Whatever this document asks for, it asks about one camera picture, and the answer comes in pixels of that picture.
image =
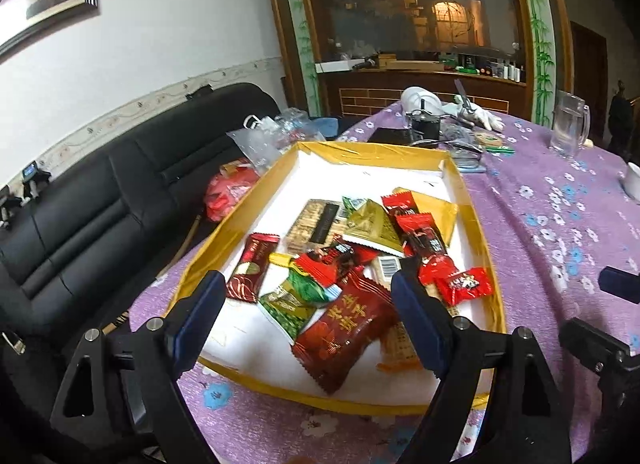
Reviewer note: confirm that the dark red chocolate bar packet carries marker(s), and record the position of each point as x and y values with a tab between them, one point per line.
250	269

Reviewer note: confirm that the eyeglasses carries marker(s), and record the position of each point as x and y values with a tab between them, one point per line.
465	156

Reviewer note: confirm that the yellow snack packet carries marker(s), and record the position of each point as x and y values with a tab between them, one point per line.
435	209

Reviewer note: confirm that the small black device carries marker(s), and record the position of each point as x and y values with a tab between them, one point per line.
425	126

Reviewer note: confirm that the black leather sofa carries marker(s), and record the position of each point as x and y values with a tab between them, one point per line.
100	194

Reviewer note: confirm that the purple floral tablecloth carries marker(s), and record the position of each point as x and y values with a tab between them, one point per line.
540	254

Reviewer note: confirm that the long red black candy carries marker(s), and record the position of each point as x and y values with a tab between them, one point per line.
425	241

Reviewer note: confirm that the blue cloth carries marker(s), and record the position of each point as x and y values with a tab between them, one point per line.
327	126

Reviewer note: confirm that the short red black candy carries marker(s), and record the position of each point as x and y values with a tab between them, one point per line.
400	203

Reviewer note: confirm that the red white candy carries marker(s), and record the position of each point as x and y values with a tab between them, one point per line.
462	285

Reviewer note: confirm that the orange cracker packet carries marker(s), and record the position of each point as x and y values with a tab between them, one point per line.
387	269

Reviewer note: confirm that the yellow cracker packet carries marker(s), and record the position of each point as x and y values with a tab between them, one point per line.
312	224

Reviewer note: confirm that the large clear plastic bag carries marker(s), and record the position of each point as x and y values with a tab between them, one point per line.
260	141

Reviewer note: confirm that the white glove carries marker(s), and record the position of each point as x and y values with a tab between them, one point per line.
485	118

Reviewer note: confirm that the small black gadget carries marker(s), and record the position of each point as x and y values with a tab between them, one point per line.
7	209
32	176

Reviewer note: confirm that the brown wooden door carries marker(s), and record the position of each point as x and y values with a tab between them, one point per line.
590	68

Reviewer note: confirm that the white cup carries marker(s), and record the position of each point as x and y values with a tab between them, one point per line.
632	181

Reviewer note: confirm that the black booklet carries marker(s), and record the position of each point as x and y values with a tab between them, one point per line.
390	136

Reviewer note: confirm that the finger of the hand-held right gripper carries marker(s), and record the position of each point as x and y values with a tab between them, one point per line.
595	344
620	284

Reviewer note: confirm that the wooden glass cabinet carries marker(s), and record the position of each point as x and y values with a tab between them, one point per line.
400	3

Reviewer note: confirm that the glass mug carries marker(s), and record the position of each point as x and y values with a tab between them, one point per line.
567	128

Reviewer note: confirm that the black microphone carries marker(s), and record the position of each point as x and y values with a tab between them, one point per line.
364	63

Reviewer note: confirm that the small clear plastic bags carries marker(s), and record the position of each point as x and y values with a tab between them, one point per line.
452	131

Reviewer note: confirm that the wooden stick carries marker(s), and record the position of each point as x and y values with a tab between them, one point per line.
187	239

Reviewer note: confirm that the green biscuit packet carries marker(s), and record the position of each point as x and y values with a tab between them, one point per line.
492	140

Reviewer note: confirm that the red plastic bag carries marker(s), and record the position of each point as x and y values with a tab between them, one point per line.
227	191

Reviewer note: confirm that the small green snack packet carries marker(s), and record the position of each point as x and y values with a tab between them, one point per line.
356	205

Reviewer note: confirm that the yellow cardboard box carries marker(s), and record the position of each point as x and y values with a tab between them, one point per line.
320	178

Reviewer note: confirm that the large red snack packet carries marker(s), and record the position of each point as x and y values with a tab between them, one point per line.
345	334

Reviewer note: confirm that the green pea snack packet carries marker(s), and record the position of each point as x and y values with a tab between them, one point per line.
287	314

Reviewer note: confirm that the silver booklet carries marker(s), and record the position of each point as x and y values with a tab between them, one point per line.
472	166

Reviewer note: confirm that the small dark red candy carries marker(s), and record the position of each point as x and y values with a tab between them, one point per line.
325	264

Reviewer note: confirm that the gold triangular snack packet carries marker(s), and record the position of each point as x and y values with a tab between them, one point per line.
372	231

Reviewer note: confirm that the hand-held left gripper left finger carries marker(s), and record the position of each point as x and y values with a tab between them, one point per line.
200	314

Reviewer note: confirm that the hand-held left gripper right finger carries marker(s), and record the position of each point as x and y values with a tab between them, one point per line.
415	319

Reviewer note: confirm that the grey phone stand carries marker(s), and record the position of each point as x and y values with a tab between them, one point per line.
462	93

